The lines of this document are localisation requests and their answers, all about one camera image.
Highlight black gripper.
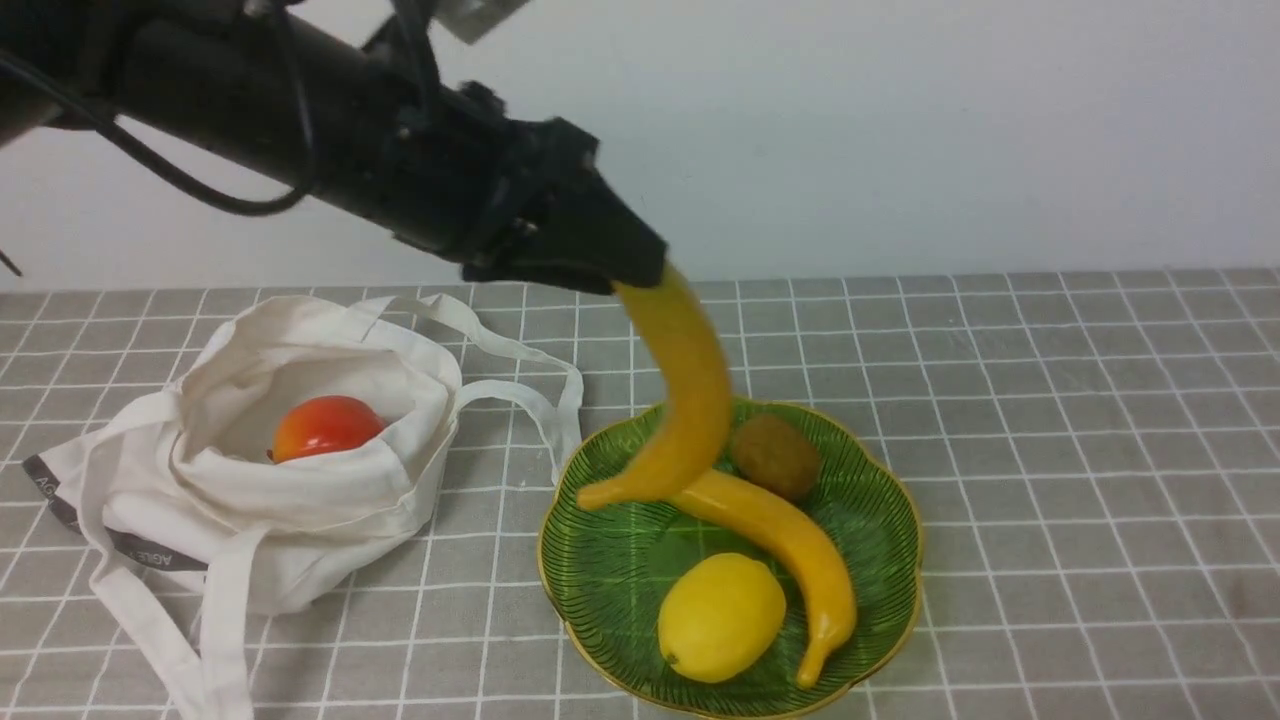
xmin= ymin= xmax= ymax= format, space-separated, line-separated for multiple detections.
xmin=392 ymin=82 xmax=668 ymax=295

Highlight yellow banana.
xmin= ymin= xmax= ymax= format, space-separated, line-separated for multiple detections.
xmin=576 ymin=263 xmax=732 ymax=511
xmin=669 ymin=470 xmax=858 ymax=691

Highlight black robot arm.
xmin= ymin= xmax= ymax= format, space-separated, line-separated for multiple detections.
xmin=3 ymin=1 xmax=668 ymax=295

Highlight brown kiwi fruit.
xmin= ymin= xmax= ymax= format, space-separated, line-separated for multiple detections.
xmin=730 ymin=413 xmax=822 ymax=503

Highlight white cloth tote bag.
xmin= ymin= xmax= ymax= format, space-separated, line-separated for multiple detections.
xmin=23 ymin=293 xmax=584 ymax=719

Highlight red orange mango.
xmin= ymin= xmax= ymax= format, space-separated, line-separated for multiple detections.
xmin=268 ymin=395 xmax=387 ymax=464

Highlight green glass plate gold rim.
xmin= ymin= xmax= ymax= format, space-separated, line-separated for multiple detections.
xmin=538 ymin=397 xmax=925 ymax=719

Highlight yellow banana on plate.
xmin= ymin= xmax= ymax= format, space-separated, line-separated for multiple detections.
xmin=669 ymin=470 xmax=858 ymax=691

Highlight yellow lemon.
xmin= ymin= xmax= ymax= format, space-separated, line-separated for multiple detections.
xmin=657 ymin=553 xmax=787 ymax=684

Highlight grey checked tablecloth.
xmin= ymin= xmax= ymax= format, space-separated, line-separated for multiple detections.
xmin=1 ymin=269 xmax=1279 ymax=719

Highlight black cable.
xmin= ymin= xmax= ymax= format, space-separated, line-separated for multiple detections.
xmin=0 ymin=0 xmax=321 ymax=218

